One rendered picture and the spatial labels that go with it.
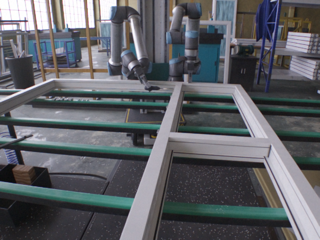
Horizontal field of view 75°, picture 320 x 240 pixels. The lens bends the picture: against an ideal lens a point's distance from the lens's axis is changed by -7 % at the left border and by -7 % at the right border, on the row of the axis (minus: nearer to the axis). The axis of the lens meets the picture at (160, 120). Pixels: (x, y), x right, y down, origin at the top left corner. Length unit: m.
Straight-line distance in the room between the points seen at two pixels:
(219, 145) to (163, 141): 0.21
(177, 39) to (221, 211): 1.30
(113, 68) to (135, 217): 1.98
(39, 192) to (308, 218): 0.74
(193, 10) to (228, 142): 1.56
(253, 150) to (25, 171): 0.99
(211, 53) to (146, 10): 2.85
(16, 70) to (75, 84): 3.89
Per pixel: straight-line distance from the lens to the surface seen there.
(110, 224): 0.99
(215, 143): 0.85
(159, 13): 2.62
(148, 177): 0.64
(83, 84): 1.85
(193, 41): 1.57
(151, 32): 2.62
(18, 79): 5.76
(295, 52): 5.43
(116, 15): 2.09
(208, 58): 5.22
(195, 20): 2.23
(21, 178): 1.22
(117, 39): 2.20
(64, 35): 9.75
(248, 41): 6.84
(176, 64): 2.43
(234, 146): 0.86
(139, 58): 1.82
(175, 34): 1.71
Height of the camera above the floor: 1.32
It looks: 23 degrees down
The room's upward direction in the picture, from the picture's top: straight up
